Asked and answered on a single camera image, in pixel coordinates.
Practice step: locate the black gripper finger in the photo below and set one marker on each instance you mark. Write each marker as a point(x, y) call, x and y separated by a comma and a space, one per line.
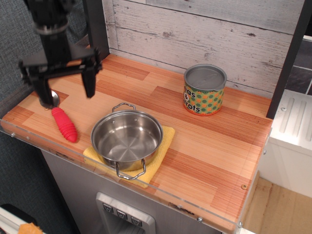
point(43, 91)
point(89, 81)

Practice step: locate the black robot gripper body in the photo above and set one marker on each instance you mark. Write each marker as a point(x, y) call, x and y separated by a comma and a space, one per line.
point(58, 58)

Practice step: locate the red handled metal scoop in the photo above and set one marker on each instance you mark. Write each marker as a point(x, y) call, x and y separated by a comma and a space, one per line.
point(63, 122)

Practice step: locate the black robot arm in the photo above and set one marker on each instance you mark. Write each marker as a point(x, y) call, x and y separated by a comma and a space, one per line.
point(50, 15)

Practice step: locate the peas and carrots can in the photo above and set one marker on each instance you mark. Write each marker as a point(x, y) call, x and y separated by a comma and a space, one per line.
point(204, 89)

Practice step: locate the stainless steel pot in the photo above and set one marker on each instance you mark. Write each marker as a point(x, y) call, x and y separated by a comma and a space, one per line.
point(127, 140)

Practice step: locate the clear acrylic edge guard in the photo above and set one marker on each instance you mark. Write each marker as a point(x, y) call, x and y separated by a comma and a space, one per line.
point(224, 225)

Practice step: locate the grey toy fridge front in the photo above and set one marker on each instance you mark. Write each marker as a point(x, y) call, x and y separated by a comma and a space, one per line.
point(79, 187)

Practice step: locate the yellow cloth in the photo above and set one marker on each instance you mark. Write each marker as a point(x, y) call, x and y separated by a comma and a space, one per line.
point(94, 159)

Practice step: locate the black and orange object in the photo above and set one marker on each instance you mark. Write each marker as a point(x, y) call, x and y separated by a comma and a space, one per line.
point(11, 224)

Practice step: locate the silver dispenser panel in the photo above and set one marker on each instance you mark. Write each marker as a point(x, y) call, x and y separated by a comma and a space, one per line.
point(120, 218)

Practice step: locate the white toy sink unit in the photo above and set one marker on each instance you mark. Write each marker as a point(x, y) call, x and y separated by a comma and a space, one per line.
point(287, 157)

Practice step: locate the dark grey right post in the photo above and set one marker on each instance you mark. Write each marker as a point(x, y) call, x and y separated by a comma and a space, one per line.
point(299, 33)

